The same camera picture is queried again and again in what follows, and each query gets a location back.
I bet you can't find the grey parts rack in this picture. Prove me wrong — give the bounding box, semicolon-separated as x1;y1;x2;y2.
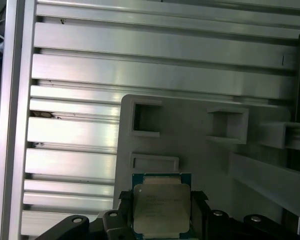
109;93;300;240

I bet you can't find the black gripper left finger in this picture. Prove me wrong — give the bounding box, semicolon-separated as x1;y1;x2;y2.
36;190;135;240

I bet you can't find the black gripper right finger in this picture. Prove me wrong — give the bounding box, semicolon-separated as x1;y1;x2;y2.
189;190;300;240

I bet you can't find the silver CPU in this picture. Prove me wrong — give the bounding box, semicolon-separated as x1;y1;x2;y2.
131;172;193;238

